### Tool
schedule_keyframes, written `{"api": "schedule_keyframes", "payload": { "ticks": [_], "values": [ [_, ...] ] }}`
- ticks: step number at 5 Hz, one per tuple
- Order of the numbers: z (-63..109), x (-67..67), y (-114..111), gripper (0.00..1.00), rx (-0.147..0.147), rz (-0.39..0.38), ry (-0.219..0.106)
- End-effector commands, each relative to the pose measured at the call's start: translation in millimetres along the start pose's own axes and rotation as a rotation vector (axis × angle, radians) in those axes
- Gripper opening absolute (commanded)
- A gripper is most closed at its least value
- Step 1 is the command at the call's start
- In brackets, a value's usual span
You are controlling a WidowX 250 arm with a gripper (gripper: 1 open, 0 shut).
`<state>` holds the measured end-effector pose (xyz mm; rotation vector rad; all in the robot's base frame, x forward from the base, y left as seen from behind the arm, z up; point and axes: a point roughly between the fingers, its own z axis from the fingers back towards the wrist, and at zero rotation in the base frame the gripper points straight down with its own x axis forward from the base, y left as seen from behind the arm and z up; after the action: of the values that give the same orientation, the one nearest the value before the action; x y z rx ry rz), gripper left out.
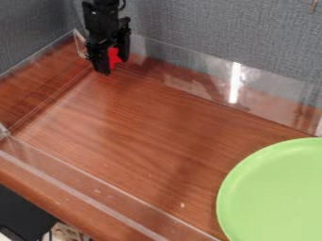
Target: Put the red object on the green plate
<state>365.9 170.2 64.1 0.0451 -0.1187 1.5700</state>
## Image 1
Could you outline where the clear acrylic barrier wall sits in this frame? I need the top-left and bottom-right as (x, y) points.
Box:
(0, 32), (322, 241)

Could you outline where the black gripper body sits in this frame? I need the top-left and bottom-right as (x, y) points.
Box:
(80, 1), (133, 60)

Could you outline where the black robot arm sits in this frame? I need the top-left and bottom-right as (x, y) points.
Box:
(81, 0), (130, 75)

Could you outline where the black box under table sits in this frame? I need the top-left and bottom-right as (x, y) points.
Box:
(0, 185), (57, 241)

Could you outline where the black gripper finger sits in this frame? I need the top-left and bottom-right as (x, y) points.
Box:
(117, 32), (130, 61)
(90, 49), (110, 75)

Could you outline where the red plastic block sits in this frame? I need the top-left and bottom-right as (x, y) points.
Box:
(108, 47), (122, 70)

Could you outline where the green plate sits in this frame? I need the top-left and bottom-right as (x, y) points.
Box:
(216, 137), (322, 241)

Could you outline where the white power strip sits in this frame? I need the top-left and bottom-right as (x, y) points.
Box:
(41, 222), (93, 241)

